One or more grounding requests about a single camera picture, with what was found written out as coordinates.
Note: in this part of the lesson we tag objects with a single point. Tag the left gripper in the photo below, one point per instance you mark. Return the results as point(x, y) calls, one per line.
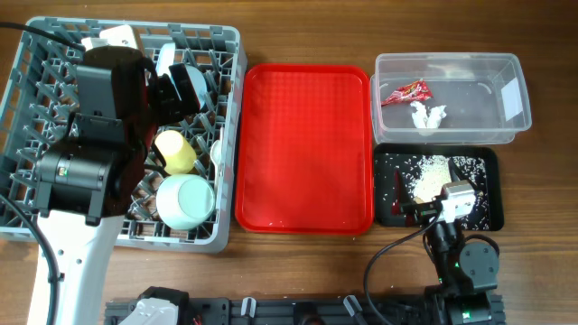
point(172, 108)

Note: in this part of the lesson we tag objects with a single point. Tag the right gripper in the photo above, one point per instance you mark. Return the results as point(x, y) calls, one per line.
point(402, 202)

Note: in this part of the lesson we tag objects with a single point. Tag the light blue small bowl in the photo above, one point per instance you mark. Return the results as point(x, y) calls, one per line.
point(199, 84)

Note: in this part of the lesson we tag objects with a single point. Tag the leftover rice and scraps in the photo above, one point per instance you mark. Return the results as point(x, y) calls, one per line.
point(433, 173)

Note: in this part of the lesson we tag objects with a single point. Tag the light blue plate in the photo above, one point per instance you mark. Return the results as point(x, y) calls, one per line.
point(165, 59)

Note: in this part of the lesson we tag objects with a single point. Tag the white napkin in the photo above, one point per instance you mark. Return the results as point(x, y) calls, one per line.
point(427, 118)

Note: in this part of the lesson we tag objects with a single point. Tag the yellow plastic cup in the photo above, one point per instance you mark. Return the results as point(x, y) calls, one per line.
point(178, 154)

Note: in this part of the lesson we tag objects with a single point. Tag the white plastic spoon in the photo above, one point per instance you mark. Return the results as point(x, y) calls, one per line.
point(215, 156)

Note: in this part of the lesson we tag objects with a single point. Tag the red ketchup sachet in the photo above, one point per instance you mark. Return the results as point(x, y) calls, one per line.
point(415, 91)

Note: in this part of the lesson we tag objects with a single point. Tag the light green bowl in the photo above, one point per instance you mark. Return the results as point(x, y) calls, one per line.
point(184, 201)

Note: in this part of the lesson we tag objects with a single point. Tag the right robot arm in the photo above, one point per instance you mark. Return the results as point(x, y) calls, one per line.
point(467, 267)

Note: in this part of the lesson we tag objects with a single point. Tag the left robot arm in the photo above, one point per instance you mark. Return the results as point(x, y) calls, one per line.
point(86, 179)

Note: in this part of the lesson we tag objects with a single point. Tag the black plastic waste tray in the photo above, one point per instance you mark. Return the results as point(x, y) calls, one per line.
point(479, 165)

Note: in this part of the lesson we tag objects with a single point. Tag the grey plastic dishwasher rack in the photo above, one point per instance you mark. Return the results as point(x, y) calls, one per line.
point(41, 91)

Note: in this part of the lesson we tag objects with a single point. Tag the clear plastic storage bin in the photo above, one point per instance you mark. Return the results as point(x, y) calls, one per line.
point(484, 96)

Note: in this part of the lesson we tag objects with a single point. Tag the red plastic serving tray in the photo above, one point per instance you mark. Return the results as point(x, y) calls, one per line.
point(305, 151)

